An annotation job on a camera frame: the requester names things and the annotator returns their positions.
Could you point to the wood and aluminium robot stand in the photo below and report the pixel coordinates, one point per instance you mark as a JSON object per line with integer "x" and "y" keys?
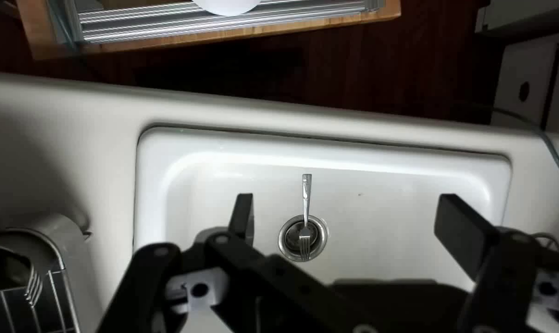
{"x": 39, "y": 25}

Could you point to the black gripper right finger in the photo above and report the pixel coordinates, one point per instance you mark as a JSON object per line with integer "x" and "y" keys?
{"x": 465, "y": 229}

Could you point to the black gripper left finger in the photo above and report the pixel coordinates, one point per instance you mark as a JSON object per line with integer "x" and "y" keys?
{"x": 241, "y": 216}

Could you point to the white floor cabinet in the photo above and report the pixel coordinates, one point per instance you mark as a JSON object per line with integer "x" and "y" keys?
{"x": 526, "y": 68}

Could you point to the white kitchen sink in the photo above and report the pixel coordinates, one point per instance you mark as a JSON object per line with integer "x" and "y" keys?
{"x": 383, "y": 205}

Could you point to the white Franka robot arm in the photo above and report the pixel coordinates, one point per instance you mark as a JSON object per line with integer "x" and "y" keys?
{"x": 226, "y": 5}

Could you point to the silver flat cutlery piece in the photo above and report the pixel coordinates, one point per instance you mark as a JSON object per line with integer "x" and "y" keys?
{"x": 306, "y": 197}

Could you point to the chrome sink drain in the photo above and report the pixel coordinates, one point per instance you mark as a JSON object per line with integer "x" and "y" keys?
{"x": 291, "y": 244}

